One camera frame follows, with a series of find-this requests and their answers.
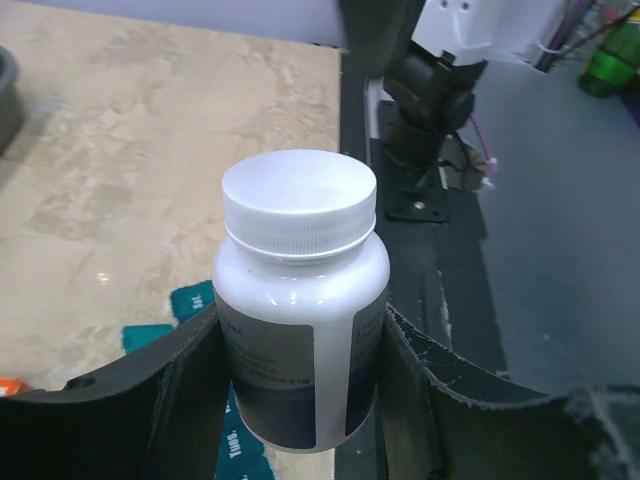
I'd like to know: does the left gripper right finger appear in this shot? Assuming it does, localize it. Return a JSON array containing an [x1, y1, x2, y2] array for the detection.
[[378, 305, 639, 479]]

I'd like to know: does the teal weekly pill organizer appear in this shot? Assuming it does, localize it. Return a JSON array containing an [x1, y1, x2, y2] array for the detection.
[[120, 280, 276, 480]]

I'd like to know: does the white bottle cap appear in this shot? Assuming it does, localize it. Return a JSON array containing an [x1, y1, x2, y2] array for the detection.
[[221, 149, 377, 260]]

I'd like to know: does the grey fruit tray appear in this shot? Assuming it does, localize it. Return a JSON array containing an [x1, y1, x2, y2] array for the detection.
[[0, 46, 25, 153]]

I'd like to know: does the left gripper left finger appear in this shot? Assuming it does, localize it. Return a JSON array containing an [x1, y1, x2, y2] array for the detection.
[[1, 306, 230, 479]]

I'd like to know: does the purple cable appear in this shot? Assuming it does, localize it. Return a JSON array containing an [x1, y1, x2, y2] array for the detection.
[[534, 0, 596, 71], [467, 112, 501, 191]]

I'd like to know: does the green object background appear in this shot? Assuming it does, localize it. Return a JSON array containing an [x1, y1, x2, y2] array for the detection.
[[578, 9, 639, 98]]

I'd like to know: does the white pill bottle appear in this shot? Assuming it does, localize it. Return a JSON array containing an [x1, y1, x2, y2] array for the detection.
[[210, 149, 391, 454]]

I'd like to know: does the orange razor box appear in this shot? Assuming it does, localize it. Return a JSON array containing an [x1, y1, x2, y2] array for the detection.
[[0, 377, 28, 397]]

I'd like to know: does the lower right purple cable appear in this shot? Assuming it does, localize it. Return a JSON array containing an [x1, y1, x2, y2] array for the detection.
[[467, 112, 501, 191]]

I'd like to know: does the black base frame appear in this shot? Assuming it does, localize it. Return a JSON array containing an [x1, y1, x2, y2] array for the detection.
[[336, 53, 507, 479]]

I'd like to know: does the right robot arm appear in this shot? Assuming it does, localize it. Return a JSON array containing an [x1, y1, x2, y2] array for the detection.
[[338, 1, 564, 197]]

